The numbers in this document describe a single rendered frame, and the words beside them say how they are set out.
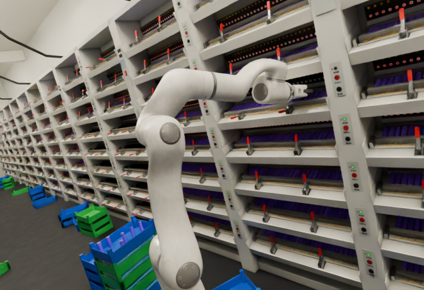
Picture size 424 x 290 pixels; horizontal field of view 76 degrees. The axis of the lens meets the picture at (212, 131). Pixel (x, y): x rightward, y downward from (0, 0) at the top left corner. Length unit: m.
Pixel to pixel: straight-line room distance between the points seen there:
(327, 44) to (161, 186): 0.76
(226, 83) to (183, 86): 0.15
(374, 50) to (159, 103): 0.71
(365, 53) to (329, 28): 0.15
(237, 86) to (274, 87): 0.15
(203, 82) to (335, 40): 0.51
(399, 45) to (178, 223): 0.86
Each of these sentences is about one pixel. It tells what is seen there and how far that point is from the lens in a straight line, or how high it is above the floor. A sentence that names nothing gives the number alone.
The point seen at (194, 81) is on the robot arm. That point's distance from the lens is 0.81.
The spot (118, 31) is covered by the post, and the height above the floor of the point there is 1.65.
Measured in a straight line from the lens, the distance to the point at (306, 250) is 1.59.
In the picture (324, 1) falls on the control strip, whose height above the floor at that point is 1.31.
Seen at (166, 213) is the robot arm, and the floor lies 0.82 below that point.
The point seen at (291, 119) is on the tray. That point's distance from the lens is 1.21.
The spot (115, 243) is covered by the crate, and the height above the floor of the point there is 0.40.
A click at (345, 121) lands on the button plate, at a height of 0.88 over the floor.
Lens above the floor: 1.13
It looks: 9 degrees down
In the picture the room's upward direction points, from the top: 15 degrees counter-clockwise
